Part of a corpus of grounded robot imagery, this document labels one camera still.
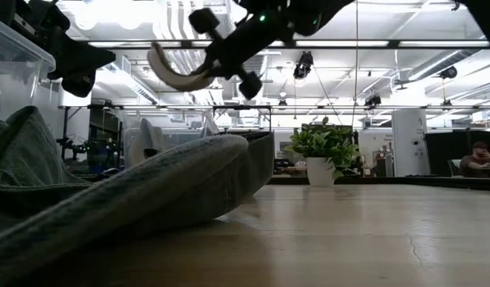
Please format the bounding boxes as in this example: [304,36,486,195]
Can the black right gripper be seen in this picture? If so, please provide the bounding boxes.
[188,7,293,100]

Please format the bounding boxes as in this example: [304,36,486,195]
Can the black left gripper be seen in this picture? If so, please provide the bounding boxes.
[19,2,116,99]

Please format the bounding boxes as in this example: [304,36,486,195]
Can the beige baseball cap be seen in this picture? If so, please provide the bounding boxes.
[127,118,167,167]
[147,41,217,93]

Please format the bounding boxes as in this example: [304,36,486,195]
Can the clear plastic bin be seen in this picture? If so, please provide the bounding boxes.
[0,14,57,120]

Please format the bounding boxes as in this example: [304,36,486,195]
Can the potted green plant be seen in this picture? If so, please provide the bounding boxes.
[284,116,361,187]

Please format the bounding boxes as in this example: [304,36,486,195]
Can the black overhead beam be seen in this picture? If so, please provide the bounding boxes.
[76,38,490,50]

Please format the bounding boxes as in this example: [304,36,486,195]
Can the white pillar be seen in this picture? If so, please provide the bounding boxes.
[391,108,429,177]

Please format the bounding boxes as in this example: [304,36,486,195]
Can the person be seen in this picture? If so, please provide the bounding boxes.
[458,140,490,179]

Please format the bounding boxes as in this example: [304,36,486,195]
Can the black hanging camera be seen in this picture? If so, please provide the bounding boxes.
[438,65,459,80]
[363,94,383,109]
[292,50,314,80]

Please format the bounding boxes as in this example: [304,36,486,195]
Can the black aluminium table frame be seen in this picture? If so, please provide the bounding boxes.
[268,175,490,191]

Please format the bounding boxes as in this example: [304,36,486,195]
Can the black partition wall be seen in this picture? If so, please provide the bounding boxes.
[424,129,490,179]

